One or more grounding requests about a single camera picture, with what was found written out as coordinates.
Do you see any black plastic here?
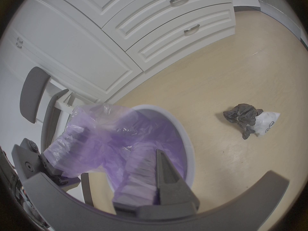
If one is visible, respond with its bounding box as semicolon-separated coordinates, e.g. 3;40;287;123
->
223;104;264;140

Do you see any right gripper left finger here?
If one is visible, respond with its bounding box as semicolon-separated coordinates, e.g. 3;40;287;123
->
113;150;158;215

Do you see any clear printed wrapper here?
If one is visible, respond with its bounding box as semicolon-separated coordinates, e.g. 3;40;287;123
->
250;111;281;137

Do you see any purple plastic bag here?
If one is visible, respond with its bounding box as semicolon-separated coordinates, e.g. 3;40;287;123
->
43;104;187;206

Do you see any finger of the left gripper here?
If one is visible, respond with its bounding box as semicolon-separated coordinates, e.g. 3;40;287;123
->
41;157;81;192

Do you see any white chair dark grey seat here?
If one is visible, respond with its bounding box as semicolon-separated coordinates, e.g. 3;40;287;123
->
20;66;103;153

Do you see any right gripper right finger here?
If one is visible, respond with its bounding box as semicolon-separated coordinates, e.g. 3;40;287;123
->
156;149;200;212

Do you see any white trash bin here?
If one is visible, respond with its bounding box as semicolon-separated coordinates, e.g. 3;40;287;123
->
106;104;194;197

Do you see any white wardrobe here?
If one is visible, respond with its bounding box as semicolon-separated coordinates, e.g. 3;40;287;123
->
1;0;236;105

